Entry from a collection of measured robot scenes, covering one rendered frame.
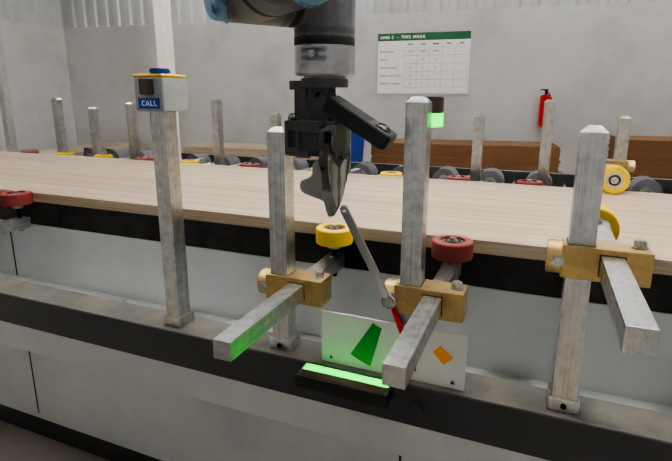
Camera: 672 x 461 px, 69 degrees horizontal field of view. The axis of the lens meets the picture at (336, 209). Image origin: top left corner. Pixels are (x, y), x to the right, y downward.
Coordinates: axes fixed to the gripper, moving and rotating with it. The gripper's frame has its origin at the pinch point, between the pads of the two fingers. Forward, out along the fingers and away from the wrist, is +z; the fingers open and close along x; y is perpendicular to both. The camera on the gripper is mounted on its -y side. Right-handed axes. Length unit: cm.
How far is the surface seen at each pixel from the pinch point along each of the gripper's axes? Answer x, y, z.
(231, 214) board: -27.6, 38.7, 11.2
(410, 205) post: -6.0, -10.5, -0.3
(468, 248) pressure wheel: -21.3, -18.4, 10.4
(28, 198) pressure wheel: -25, 106, 13
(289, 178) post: -7.8, 12.4, -2.7
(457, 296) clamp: -5.2, -19.1, 13.6
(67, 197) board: -28, 94, 12
